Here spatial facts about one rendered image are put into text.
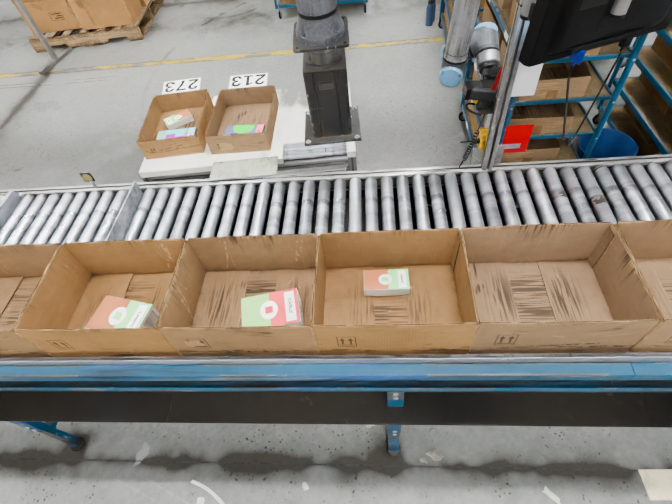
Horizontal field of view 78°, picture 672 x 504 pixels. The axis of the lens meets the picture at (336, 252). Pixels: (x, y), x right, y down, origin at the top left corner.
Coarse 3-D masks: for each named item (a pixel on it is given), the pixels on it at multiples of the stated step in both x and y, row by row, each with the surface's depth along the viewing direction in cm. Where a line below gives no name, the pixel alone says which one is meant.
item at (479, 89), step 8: (472, 80) 148; (480, 80) 147; (488, 80) 147; (464, 88) 148; (472, 88) 145; (480, 88) 145; (488, 88) 145; (496, 88) 145; (464, 96) 148; (472, 96) 147; (480, 96) 146; (488, 96) 146; (480, 104) 151; (488, 104) 151
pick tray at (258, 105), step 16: (224, 96) 210; (240, 96) 210; (256, 96) 210; (272, 96) 198; (224, 112) 211; (240, 112) 209; (256, 112) 208; (272, 112) 196; (208, 128) 189; (224, 128) 202; (272, 128) 195; (208, 144) 187; (224, 144) 187; (240, 144) 187; (256, 144) 187
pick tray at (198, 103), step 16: (160, 96) 210; (176, 96) 211; (192, 96) 211; (208, 96) 209; (160, 112) 215; (176, 112) 215; (192, 112) 213; (208, 112) 206; (144, 128) 196; (160, 128) 208; (176, 128) 206; (144, 144) 188; (160, 144) 188; (176, 144) 189; (192, 144) 189
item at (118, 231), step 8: (136, 184) 178; (136, 192) 178; (128, 200) 172; (136, 200) 178; (128, 208) 172; (136, 208) 177; (120, 216) 166; (128, 216) 172; (120, 224) 166; (128, 224) 171; (112, 232) 161; (120, 232) 166; (112, 240) 161
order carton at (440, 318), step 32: (320, 256) 117; (352, 256) 124; (384, 256) 124; (416, 256) 123; (448, 256) 122; (320, 288) 115; (352, 288) 123; (416, 288) 121; (448, 288) 120; (320, 320) 112; (352, 320) 117; (384, 320) 116; (416, 320) 114; (448, 320) 114; (320, 352) 111; (352, 352) 110; (384, 352) 109; (416, 352) 109; (448, 352) 108
